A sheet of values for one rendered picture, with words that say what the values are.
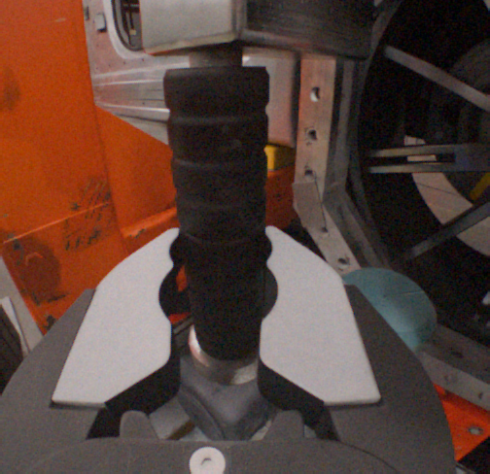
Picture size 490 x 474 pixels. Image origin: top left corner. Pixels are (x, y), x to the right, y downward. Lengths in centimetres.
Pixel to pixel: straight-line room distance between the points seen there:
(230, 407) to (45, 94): 52
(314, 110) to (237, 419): 48
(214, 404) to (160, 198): 36
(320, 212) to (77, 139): 30
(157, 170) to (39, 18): 26
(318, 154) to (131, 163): 26
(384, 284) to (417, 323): 5
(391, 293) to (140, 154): 37
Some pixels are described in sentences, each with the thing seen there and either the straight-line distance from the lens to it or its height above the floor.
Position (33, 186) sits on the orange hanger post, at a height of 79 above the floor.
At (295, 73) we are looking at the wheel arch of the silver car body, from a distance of 60.
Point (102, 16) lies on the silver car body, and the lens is 132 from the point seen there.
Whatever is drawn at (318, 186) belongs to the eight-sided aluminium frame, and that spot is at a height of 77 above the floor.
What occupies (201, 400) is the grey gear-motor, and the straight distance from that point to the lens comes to 58.
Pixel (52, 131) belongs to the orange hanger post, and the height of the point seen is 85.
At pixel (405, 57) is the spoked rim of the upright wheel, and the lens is 39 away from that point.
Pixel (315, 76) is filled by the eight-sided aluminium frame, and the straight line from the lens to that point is 32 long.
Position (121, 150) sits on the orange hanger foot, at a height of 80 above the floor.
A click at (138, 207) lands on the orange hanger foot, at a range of 47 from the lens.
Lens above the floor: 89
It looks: 30 degrees down
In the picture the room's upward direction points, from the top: straight up
